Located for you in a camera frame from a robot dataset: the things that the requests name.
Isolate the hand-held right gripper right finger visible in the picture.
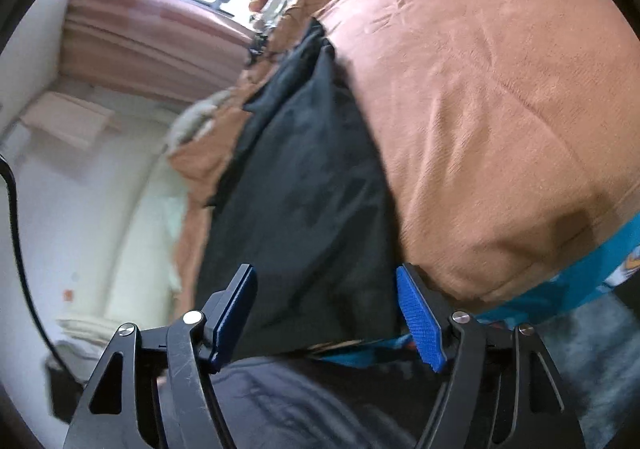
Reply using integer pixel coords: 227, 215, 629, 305
396, 263, 586, 449

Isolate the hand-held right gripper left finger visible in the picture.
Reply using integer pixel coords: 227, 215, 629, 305
62, 264, 258, 449

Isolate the black shirt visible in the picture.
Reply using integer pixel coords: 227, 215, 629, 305
192, 18, 401, 360

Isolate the light green pillow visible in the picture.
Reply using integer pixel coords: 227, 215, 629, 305
165, 179, 191, 290

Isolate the cream padded headboard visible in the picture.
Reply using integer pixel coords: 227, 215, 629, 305
107, 154, 186, 330

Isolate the teal printed bed sheet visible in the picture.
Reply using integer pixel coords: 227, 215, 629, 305
310, 224, 640, 370

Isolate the grey fluffy rug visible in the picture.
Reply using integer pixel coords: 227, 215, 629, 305
540, 299, 640, 449

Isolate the grey plush toy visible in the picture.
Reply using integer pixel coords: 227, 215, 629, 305
167, 89, 246, 150

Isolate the orange blanket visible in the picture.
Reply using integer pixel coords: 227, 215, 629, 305
167, 0, 631, 320

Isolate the cream hanging cloth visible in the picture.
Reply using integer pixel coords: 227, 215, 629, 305
20, 91, 116, 150

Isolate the pink curtain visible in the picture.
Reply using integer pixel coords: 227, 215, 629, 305
60, 0, 256, 104

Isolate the thick black gripper cable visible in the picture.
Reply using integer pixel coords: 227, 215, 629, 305
0, 154, 66, 370

